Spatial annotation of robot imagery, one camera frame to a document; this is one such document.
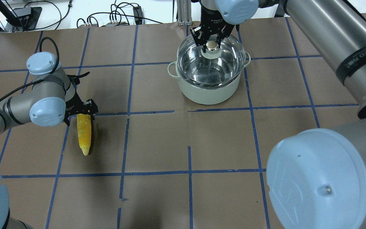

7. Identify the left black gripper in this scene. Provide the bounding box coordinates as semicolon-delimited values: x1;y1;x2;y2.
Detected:
63;92;98;127

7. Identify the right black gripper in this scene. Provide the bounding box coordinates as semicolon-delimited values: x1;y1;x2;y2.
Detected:
190;9;236;53

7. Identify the yellow corn cob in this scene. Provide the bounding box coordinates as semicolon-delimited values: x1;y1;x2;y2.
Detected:
76;114;92;156

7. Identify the glass pot lid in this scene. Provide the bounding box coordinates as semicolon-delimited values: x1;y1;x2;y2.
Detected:
176;35;250;89

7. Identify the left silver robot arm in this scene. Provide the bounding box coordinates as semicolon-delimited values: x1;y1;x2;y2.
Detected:
0;51;98;229

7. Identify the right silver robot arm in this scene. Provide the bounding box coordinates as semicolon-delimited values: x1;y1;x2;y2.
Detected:
185;17;358;229

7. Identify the pale green steel pot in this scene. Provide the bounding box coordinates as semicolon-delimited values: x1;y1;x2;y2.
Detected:
167;51;250;105

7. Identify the brown paper table cover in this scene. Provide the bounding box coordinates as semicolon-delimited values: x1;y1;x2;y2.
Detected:
0;13;366;229

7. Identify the aluminium frame post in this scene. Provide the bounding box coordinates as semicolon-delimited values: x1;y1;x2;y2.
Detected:
177;0;193;26

